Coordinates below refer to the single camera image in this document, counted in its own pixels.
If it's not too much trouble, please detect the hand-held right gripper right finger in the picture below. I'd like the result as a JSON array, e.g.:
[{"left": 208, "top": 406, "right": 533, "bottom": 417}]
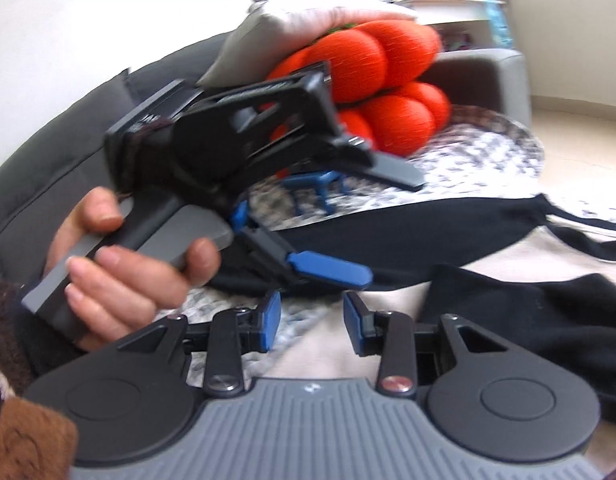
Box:
[{"left": 342, "top": 291, "right": 514, "bottom": 397}]

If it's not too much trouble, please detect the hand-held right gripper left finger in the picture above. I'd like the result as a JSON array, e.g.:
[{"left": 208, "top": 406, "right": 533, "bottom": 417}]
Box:
[{"left": 115, "top": 289, "right": 283, "bottom": 395}]

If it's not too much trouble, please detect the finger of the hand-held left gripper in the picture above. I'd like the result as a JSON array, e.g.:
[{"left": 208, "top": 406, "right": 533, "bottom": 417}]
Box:
[
  {"left": 230, "top": 200, "right": 375, "bottom": 291},
  {"left": 333, "top": 150, "right": 425, "bottom": 192}
]

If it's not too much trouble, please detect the beige garment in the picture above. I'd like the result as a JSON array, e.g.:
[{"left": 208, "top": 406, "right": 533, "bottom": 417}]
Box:
[{"left": 258, "top": 214, "right": 616, "bottom": 480}]

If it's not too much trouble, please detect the black shirt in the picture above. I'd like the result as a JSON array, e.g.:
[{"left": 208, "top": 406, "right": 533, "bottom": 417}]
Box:
[{"left": 208, "top": 192, "right": 616, "bottom": 302}]

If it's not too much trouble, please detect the black garment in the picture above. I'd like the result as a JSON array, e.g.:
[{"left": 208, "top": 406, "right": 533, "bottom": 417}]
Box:
[{"left": 417, "top": 262, "right": 616, "bottom": 427}]

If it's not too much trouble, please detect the person's left hand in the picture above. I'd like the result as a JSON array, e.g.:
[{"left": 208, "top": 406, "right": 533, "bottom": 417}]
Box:
[{"left": 44, "top": 187, "right": 223, "bottom": 352}]

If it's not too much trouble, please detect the blue chair phone stand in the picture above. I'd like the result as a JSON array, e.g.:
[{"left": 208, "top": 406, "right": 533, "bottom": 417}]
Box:
[{"left": 282, "top": 170, "right": 355, "bottom": 217}]

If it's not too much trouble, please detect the grey checkered quilt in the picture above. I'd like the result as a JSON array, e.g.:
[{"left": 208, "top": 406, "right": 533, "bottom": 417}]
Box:
[{"left": 180, "top": 110, "right": 546, "bottom": 356}]

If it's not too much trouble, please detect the white pillow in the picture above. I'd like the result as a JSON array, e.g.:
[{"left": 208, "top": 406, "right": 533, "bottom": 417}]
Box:
[{"left": 194, "top": 0, "right": 419, "bottom": 89}]

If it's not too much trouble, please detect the grey sofa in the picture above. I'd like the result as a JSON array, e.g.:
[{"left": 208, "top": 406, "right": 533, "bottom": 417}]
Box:
[{"left": 0, "top": 32, "right": 534, "bottom": 286}]

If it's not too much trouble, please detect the white bookshelf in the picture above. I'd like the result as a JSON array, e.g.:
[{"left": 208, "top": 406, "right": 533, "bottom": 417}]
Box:
[{"left": 338, "top": 0, "right": 509, "bottom": 52}]

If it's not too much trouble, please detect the blue printed bag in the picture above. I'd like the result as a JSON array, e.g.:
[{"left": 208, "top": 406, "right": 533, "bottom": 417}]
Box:
[{"left": 486, "top": 0, "right": 514, "bottom": 47}]

